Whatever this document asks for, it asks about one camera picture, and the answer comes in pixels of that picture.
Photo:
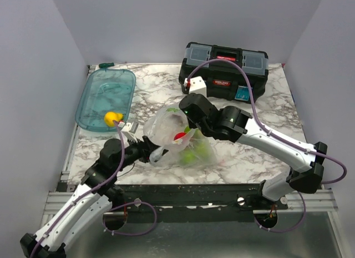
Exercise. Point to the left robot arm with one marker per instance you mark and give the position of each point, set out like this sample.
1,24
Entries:
96,193

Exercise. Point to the yellow fake lemon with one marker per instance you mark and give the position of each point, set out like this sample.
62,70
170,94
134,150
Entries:
111,118

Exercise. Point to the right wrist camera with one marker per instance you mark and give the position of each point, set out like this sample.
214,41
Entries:
195,85

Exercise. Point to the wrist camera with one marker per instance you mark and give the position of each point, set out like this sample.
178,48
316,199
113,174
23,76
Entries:
195,85
129,130

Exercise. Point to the green fake apple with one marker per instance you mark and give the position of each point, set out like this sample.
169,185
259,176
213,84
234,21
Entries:
198,151

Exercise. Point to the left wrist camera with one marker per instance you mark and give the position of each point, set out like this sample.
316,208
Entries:
129,130

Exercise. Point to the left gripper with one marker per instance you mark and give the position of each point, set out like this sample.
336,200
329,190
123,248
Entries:
145,148

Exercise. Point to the black Delixi toolbox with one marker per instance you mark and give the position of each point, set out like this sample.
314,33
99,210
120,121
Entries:
222,79

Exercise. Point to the red fake apple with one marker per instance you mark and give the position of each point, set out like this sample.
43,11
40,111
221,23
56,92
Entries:
179,135

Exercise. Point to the black mounting rail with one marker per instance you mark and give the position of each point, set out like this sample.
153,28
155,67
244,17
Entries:
193,203

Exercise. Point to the translucent plastic bag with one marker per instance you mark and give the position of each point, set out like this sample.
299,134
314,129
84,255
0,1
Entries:
177,143

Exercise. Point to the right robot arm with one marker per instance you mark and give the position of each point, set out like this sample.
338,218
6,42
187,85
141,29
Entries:
238,126

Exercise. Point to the green handled screwdriver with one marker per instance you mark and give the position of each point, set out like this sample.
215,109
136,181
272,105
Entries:
109,65

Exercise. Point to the teal transparent plastic tray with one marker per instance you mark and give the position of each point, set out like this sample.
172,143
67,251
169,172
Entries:
106,90

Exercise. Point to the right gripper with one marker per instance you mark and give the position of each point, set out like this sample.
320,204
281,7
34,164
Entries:
191,125

